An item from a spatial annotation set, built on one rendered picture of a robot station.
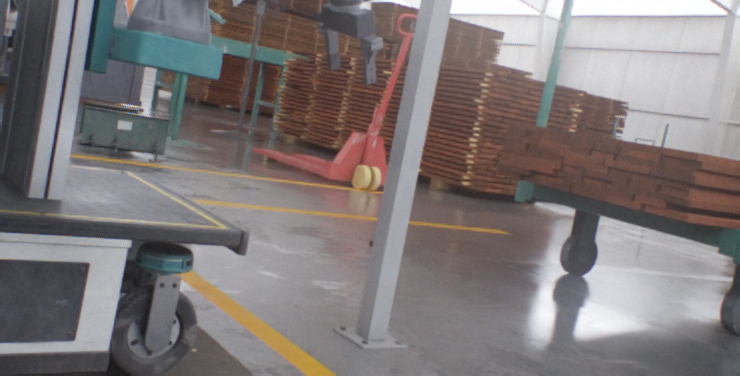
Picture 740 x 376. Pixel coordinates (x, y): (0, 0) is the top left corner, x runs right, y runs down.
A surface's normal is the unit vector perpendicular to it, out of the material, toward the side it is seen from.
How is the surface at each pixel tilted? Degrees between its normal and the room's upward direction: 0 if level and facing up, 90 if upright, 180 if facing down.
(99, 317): 90
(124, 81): 90
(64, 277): 90
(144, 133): 90
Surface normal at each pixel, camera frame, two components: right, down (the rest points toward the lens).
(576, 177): -0.83, -0.11
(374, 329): 0.53, 0.17
